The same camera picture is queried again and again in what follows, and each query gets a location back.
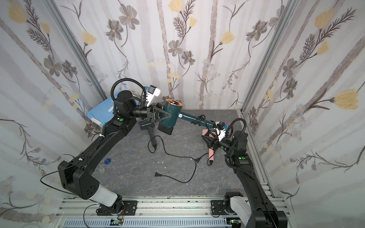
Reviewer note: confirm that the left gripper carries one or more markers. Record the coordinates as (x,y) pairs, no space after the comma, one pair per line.
(152,113)

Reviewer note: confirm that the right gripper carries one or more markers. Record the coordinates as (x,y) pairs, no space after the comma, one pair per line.
(217,140)

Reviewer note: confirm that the dark green hair dryer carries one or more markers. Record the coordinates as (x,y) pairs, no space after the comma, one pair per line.
(172,111)

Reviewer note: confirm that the pink hair dryer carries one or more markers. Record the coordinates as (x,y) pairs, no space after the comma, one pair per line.
(210,153)

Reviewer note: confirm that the black hair dryer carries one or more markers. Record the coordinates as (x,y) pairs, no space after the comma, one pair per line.
(152,148)

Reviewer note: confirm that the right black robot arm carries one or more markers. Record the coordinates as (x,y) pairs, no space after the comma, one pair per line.
(257,211)

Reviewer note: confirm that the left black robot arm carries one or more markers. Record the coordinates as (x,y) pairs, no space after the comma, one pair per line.
(76,175)

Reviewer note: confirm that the blue lidded storage box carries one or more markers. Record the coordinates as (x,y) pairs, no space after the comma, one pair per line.
(102,113)

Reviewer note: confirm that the small blue object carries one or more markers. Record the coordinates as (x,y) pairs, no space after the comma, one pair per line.
(107,161)

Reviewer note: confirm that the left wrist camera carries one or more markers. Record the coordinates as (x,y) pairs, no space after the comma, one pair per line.
(152,92)

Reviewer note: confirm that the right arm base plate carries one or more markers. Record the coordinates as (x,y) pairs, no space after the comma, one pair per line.
(218,208)

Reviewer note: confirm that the aluminium mounting rail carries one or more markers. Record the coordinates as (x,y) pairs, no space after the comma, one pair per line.
(151,212)

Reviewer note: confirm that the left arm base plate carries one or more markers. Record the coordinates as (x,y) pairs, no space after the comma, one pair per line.
(128,207)

